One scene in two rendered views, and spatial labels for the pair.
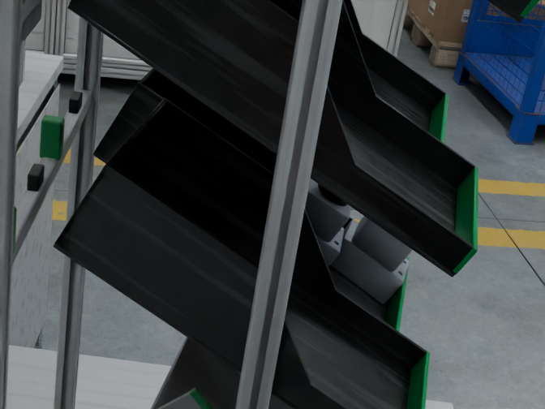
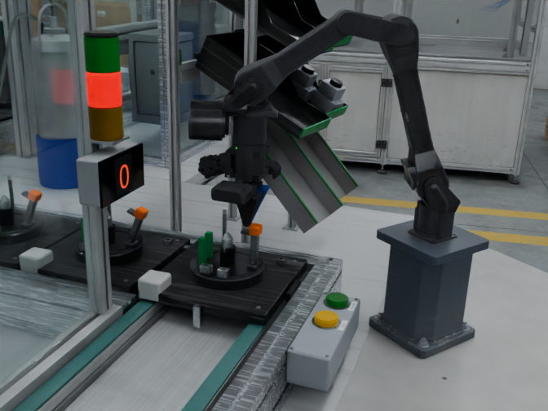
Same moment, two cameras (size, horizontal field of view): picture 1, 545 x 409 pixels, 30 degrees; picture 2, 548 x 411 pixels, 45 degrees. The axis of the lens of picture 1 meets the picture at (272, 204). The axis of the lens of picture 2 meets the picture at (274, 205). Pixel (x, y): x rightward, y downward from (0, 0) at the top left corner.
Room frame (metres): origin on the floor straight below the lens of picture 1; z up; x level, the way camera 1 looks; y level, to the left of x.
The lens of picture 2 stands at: (-0.67, -0.56, 1.52)
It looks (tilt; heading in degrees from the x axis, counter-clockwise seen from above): 20 degrees down; 22
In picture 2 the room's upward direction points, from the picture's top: 2 degrees clockwise
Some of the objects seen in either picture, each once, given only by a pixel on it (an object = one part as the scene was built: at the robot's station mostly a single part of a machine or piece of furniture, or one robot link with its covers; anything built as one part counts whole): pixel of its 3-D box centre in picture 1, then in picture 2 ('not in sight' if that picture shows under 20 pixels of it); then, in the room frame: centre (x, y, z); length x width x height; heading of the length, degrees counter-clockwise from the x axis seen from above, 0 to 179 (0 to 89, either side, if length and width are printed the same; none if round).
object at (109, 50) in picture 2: not in sight; (102, 53); (0.14, 0.05, 1.38); 0.05 x 0.05 x 0.05
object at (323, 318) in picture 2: not in sight; (326, 320); (0.27, -0.28, 0.96); 0.04 x 0.04 x 0.02
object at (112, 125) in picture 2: not in sight; (106, 121); (0.14, 0.05, 1.28); 0.05 x 0.05 x 0.05
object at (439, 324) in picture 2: not in sight; (426, 284); (0.48, -0.40, 0.96); 0.15 x 0.15 x 0.20; 58
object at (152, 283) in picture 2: not in sight; (154, 285); (0.23, 0.03, 0.97); 0.05 x 0.05 x 0.04; 3
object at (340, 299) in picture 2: not in sight; (337, 302); (0.34, -0.28, 0.96); 0.04 x 0.04 x 0.02
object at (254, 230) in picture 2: not in sight; (250, 243); (0.34, -0.11, 1.04); 0.04 x 0.02 x 0.08; 93
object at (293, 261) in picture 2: not in sight; (227, 277); (0.34, -0.06, 0.96); 0.24 x 0.24 x 0.02; 3
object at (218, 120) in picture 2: not in sight; (225, 108); (0.32, -0.06, 1.29); 0.12 x 0.08 x 0.11; 115
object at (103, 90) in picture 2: not in sight; (103, 88); (0.14, 0.05, 1.33); 0.05 x 0.05 x 0.05
